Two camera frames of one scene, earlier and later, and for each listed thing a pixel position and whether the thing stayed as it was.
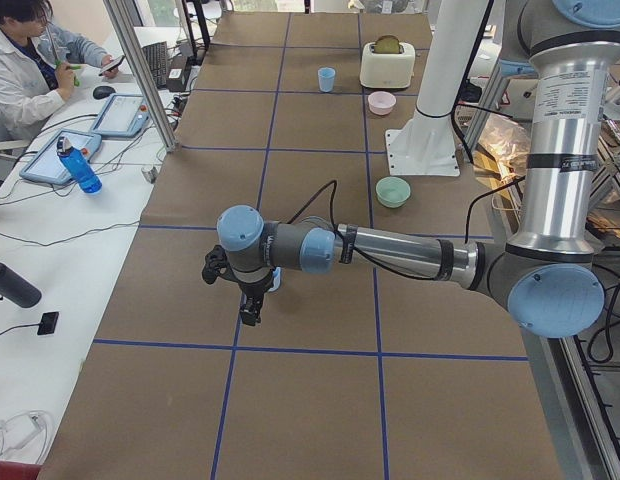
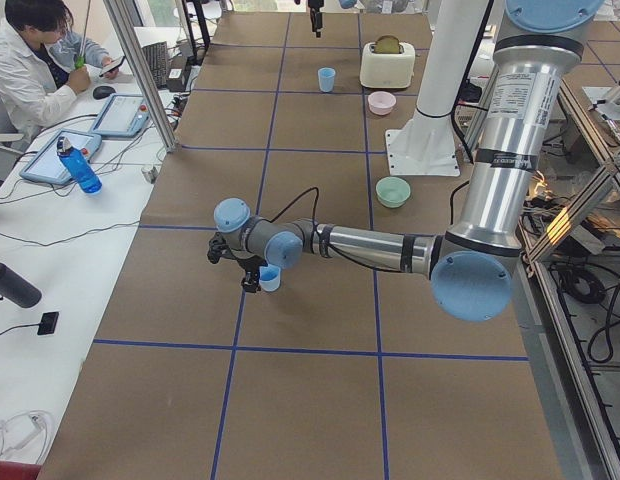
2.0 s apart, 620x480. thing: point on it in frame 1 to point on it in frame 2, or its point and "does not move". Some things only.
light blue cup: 276,279 does not move
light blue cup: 326,76 does not move
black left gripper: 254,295 to 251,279
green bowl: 392,192 does not move
